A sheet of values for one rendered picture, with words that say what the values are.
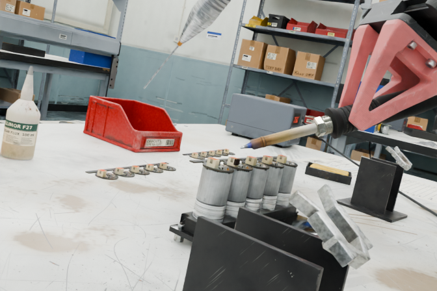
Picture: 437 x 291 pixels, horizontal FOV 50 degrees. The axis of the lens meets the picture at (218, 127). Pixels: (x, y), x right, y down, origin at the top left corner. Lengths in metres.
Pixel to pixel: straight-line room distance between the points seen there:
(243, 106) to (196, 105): 4.75
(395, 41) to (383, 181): 0.29
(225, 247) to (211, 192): 0.18
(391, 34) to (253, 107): 0.73
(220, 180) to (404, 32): 0.17
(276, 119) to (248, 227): 0.84
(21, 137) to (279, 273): 0.40
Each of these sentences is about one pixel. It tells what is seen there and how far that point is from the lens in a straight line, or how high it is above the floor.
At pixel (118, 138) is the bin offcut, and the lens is 0.70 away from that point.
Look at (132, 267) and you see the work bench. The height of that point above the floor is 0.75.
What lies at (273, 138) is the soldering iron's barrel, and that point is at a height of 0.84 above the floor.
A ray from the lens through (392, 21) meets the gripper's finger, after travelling 0.37.
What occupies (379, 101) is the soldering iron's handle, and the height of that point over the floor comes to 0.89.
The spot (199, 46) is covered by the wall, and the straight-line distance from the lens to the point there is 5.88.
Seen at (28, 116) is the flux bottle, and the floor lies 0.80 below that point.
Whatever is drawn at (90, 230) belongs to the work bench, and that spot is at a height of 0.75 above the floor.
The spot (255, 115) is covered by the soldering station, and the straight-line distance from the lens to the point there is 1.06.
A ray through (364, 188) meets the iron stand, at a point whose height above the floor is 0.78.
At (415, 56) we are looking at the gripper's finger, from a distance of 0.38.
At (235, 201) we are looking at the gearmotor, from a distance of 0.38.
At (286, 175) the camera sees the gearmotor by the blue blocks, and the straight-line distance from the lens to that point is 0.45.
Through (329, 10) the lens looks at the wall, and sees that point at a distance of 5.33.
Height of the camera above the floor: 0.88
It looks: 6 degrees down
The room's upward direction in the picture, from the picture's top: 12 degrees clockwise
